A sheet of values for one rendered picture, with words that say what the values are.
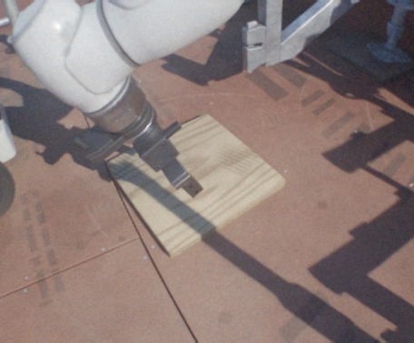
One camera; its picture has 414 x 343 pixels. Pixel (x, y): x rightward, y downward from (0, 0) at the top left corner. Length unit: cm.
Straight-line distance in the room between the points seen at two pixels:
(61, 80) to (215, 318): 45
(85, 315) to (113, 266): 11
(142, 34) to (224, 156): 48
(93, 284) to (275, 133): 58
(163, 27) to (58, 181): 58
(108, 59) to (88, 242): 44
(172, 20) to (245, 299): 47
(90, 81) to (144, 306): 40
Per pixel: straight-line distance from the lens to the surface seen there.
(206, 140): 85
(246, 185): 75
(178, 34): 39
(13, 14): 154
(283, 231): 71
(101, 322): 65
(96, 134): 55
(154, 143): 51
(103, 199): 79
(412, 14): 148
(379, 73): 126
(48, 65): 42
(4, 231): 85
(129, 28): 39
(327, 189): 80
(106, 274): 69
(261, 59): 92
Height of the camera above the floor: 59
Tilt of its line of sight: 47 degrees down
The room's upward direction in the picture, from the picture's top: 3 degrees counter-clockwise
